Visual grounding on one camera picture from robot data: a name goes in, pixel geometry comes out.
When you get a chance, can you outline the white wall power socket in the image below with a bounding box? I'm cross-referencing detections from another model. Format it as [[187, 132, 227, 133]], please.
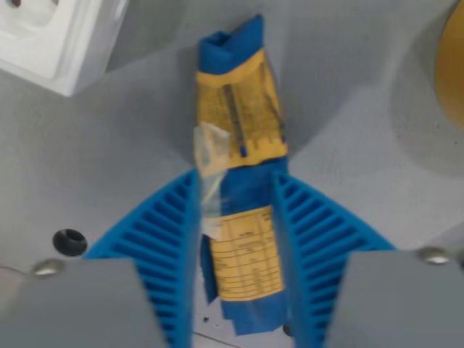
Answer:
[[0, 0, 130, 97]]

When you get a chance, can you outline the yellowish adhesive tape roll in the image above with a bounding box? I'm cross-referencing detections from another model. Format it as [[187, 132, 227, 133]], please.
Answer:
[[434, 7, 464, 131]]

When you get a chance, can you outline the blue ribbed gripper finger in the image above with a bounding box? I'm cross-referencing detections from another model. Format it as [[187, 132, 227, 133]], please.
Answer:
[[271, 169, 464, 348], [0, 169, 202, 348]]

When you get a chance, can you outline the blue and yellow bag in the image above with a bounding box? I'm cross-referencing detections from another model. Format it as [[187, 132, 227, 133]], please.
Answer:
[[194, 13, 291, 338]]

